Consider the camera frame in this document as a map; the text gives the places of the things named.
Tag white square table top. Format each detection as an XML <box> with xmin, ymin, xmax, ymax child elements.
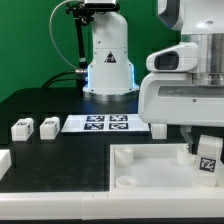
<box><xmin>110</xmin><ymin>144</ymin><xmax>224</xmax><ymax>190</ymax></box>

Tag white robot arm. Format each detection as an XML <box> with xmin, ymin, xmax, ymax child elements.
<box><xmin>84</xmin><ymin>0</ymin><xmax>224</xmax><ymax>127</ymax></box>

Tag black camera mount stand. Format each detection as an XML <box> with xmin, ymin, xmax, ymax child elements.
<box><xmin>65</xmin><ymin>0</ymin><xmax>122</xmax><ymax>89</ymax></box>

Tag white U-shaped obstacle fence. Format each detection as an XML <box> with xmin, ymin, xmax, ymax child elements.
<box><xmin>0</xmin><ymin>149</ymin><xmax>224</xmax><ymax>222</ymax></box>

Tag black cables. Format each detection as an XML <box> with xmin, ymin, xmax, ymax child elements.
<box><xmin>41</xmin><ymin>69</ymin><xmax>88</xmax><ymax>90</ymax></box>

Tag white marker sheet with tags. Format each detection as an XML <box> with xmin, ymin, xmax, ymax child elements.
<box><xmin>62</xmin><ymin>114</ymin><xmax>149</xmax><ymax>133</ymax></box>

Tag grey cable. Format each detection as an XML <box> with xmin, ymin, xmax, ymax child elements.
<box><xmin>49</xmin><ymin>0</ymin><xmax>81</xmax><ymax>71</ymax></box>

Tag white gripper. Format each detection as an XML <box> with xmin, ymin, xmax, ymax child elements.
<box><xmin>138</xmin><ymin>42</ymin><xmax>224</xmax><ymax>153</ymax></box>

